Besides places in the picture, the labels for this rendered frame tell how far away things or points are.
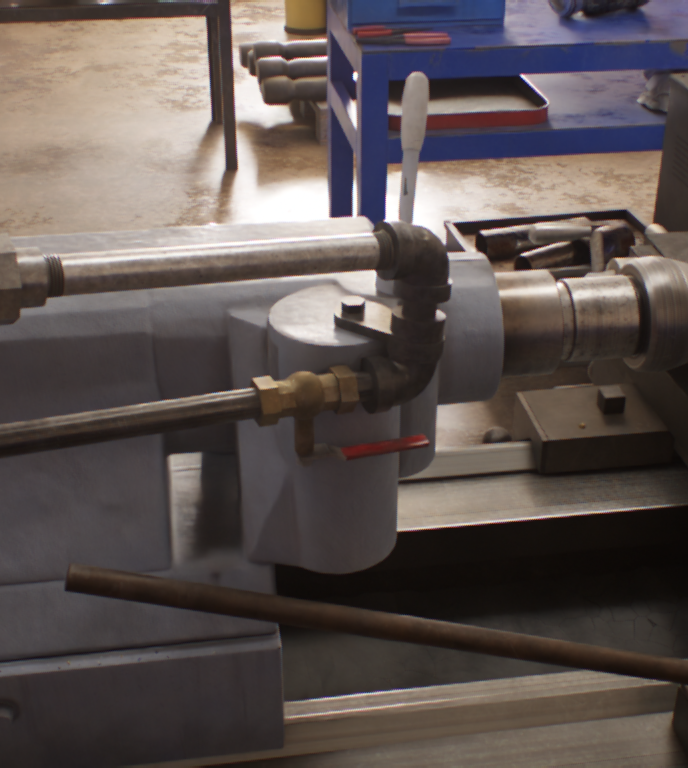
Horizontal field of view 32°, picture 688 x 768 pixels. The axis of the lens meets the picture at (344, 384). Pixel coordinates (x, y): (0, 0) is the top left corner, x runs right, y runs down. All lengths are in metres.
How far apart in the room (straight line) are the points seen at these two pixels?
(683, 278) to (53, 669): 0.53
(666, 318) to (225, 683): 0.41
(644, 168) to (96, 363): 3.96
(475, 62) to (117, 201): 1.90
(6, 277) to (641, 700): 0.59
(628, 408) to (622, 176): 3.33
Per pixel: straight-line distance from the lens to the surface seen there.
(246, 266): 0.66
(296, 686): 1.13
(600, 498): 1.19
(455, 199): 4.25
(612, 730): 0.95
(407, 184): 0.82
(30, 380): 0.81
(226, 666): 0.85
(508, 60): 2.71
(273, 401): 0.70
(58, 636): 0.86
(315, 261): 0.68
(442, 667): 1.15
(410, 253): 0.70
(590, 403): 1.26
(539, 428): 1.21
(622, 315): 0.92
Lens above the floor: 1.50
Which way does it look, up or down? 29 degrees down
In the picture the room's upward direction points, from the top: straight up
